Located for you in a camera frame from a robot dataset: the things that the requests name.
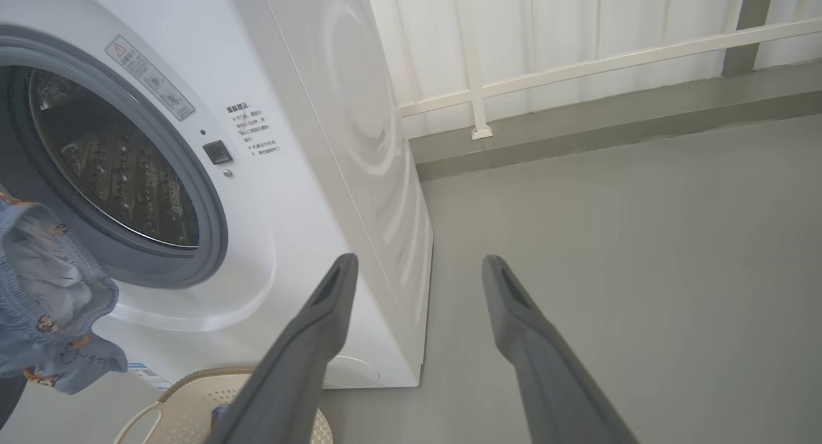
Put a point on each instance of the round white filter cover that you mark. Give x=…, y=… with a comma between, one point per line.
x=352, y=371

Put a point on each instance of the steel washing drum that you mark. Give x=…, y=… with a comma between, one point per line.
x=115, y=168

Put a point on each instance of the blue energy label sticker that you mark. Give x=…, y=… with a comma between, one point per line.
x=149, y=376

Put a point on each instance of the blue garment with orange print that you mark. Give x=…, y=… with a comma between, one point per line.
x=219, y=415

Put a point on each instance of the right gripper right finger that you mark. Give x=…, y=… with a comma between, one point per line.
x=546, y=367

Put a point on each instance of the blue garment with white lining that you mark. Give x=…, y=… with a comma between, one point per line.
x=45, y=283

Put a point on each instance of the white front-load washing machine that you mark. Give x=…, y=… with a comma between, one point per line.
x=308, y=142

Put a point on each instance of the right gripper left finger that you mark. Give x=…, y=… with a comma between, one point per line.
x=295, y=367

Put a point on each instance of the black door latch socket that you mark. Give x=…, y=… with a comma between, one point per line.
x=217, y=152

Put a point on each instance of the white pleated curtain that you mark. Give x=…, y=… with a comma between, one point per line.
x=552, y=20

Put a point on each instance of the cream perforated laundry basket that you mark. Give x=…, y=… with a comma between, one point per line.
x=186, y=405

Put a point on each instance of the grey warning sticker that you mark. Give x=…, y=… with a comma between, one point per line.
x=151, y=78

